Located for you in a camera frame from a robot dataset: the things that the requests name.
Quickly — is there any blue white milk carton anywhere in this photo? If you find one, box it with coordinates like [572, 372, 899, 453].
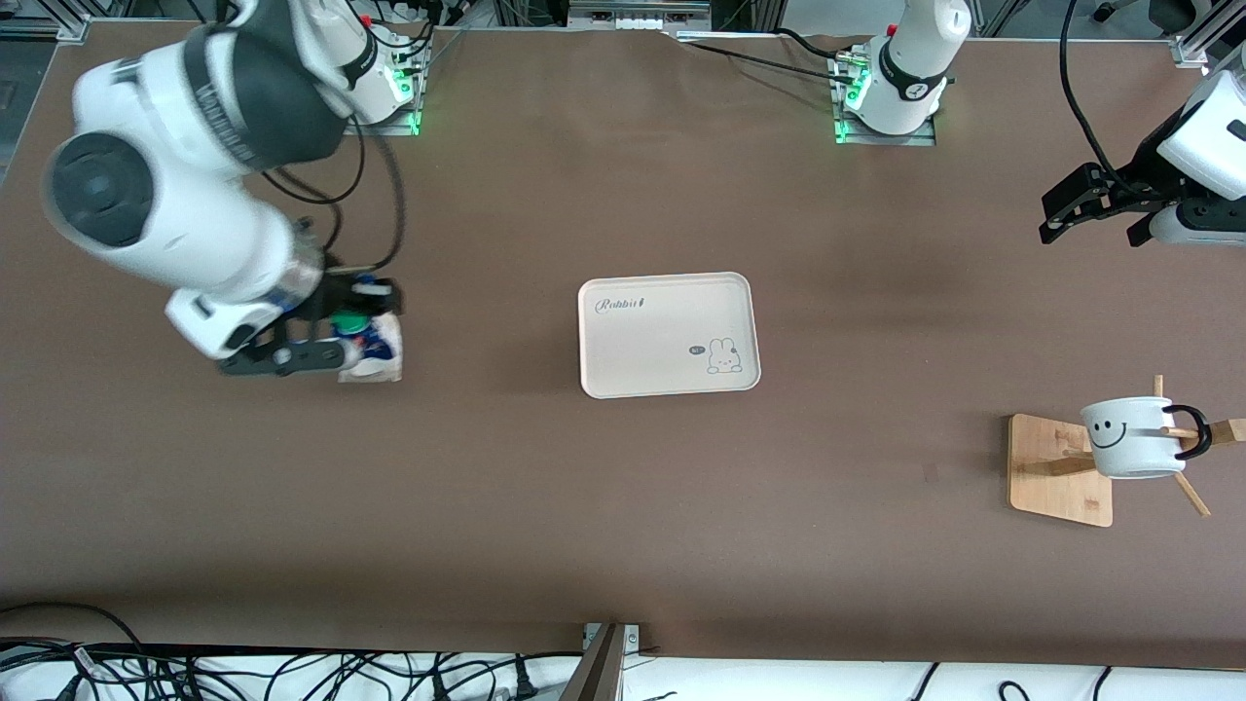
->
[331, 310, 404, 384]

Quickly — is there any white smiley mug black handle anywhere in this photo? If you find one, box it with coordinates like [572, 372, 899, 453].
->
[1080, 396, 1215, 481]

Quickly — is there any wooden mug rack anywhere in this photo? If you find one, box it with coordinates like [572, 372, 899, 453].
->
[1008, 375, 1246, 528]

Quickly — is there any cream rabbit print tray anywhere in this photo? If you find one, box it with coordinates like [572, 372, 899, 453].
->
[578, 272, 761, 400]

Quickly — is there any grey device with sockets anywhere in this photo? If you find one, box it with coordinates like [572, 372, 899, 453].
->
[568, 0, 713, 31]

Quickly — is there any long black right arm cable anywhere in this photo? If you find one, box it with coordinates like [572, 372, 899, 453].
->
[358, 125, 407, 274]

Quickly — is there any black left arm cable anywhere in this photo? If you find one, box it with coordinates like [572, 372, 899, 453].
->
[1058, 0, 1132, 192]

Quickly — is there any aluminium left arm base plate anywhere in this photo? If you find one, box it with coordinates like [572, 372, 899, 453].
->
[831, 49, 938, 148]

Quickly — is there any aluminium right arm base plate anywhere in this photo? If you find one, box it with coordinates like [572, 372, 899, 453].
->
[346, 39, 422, 136]

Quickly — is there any black floor cable tangle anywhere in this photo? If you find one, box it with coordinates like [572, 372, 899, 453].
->
[0, 602, 585, 701]

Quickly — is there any black base power cable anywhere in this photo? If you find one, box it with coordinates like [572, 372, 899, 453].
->
[693, 27, 862, 87]

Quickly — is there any aluminium profile bracket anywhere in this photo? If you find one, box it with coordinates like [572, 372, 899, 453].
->
[559, 623, 644, 701]

